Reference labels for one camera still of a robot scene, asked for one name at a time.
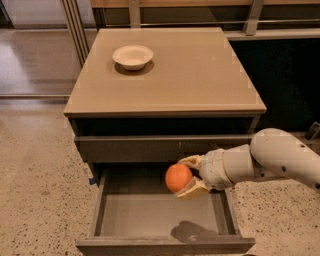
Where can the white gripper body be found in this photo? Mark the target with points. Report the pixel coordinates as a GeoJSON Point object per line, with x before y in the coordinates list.
{"type": "Point", "coordinates": [212, 169]}

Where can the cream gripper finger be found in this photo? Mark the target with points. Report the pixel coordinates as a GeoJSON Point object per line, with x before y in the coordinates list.
{"type": "Point", "coordinates": [193, 161]}
{"type": "Point", "coordinates": [194, 188]}

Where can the orange fruit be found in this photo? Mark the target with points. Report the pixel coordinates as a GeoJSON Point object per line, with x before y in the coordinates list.
{"type": "Point", "coordinates": [177, 177]}

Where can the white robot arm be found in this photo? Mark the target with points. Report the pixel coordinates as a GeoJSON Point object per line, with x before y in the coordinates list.
{"type": "Point", "coordinates": [272, 154]}

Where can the grey drawer cabinet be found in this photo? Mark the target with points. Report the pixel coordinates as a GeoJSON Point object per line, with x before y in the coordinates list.
{"type": "Point", "coordinates": [194, 85]}

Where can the blue tape piece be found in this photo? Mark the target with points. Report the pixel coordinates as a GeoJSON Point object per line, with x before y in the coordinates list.
{"type": "Point", "coordinates": [92, 181]}

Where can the black object on floor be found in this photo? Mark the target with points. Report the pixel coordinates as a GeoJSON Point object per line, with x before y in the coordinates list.
{"type": "Point", "coordinates": [313, 131]}

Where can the white ceramic bowl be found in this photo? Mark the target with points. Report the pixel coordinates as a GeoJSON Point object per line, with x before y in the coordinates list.
{"type": "Point", "coordinates": [133, 57]}

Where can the metal frame shelf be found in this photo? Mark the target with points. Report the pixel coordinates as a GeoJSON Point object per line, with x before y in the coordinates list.
{"type": "Point", "coordinates": [239, 19]}

